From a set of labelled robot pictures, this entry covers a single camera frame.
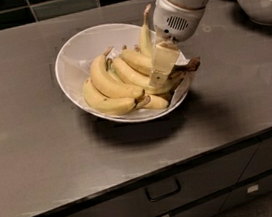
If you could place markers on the upright yellow banana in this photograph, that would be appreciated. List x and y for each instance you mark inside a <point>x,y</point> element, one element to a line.
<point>145,42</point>

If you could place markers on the large white bowl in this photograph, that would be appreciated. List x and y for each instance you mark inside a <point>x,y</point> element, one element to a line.
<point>74,60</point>

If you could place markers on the curved left yellow banana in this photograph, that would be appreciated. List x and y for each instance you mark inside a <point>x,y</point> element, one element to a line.
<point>106,84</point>

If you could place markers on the black drawer handle centre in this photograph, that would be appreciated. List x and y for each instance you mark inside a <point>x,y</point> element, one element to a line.
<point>161,190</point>

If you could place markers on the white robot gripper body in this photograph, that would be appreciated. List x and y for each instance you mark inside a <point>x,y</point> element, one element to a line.
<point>174,20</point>

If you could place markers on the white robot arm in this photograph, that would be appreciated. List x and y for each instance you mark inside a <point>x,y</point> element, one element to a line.
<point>188,4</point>

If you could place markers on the small bottom yellow banana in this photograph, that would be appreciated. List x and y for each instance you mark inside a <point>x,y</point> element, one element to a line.
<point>156,102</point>

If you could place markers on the grey drawer front centre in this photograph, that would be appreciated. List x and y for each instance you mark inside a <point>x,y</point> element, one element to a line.
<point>216,173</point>

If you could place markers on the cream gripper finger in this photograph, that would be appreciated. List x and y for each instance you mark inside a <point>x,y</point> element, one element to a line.
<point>165,56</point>

